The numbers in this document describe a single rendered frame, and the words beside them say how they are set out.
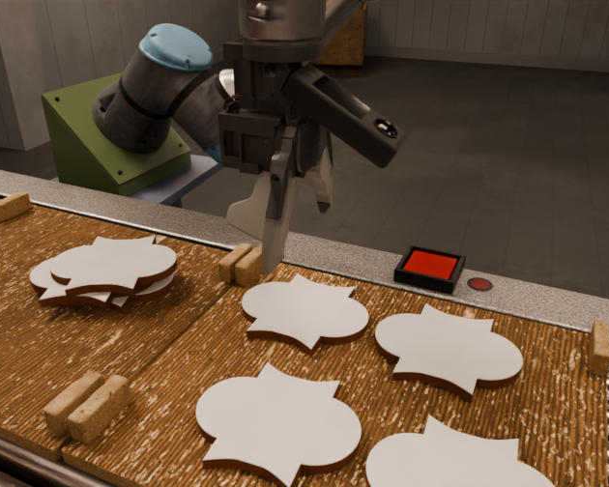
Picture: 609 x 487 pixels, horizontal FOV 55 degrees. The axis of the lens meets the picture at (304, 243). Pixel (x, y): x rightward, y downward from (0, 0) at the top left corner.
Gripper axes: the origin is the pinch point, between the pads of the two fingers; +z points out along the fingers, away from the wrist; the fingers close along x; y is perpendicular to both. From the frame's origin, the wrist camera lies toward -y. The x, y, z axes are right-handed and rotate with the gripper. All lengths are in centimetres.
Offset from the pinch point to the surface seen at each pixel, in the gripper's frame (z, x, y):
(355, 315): 7.9, -0.5, -5.7
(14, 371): 9.0, 19.3, 22.3
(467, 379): 7.9, 5.1, -18.3
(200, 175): 16, -46, 42
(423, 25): 66, -651, 121
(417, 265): 9.7, -16.8, -8.9
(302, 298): 7.9, -1.5, 0.9
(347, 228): 103, -200, 59
